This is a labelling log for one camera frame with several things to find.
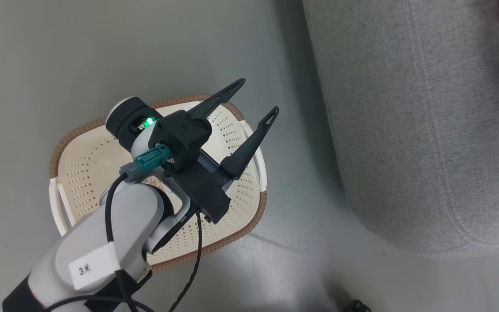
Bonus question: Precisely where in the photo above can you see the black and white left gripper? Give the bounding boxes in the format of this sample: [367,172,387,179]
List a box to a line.
[132,78,279,254]

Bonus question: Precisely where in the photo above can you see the cream perforated laundry basket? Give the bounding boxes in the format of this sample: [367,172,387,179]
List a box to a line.
[49,94,268,273]

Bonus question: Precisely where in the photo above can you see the grey fabric sofa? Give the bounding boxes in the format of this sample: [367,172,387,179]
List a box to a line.
[302,0,499,256]

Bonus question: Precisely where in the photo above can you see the white label tag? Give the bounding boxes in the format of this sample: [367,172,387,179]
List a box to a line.
[68,243,120,290]

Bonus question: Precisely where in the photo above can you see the teal cable connector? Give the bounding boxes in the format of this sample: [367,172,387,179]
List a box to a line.
[120,144,172,182]

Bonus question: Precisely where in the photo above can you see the thin black braided cable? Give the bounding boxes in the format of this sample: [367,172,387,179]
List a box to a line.
[168,210,203,312]

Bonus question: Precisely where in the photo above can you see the thick black cable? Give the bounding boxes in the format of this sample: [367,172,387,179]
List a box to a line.
[44,173,155,312]

